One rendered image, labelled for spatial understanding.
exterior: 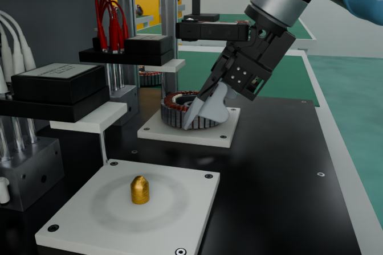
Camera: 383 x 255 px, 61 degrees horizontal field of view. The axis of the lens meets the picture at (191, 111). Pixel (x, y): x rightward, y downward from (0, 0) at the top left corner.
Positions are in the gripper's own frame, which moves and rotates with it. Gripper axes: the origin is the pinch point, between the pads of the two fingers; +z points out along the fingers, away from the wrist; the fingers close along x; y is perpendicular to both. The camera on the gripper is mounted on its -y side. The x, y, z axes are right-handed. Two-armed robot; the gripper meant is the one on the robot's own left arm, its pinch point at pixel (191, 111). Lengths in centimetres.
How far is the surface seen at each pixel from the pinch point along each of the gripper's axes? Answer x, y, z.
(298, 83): 39.9, 20.3, -6.8
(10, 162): -27.0, -12.7, 4.1
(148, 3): 323, -116, 61
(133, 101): 1.8, -10.3, 5.5
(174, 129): -5.4, -0.7, 1.9
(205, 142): -7.6, 4.5, -0.3
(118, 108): -23.1, -6.1, -6.3
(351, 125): 205, 108, 29
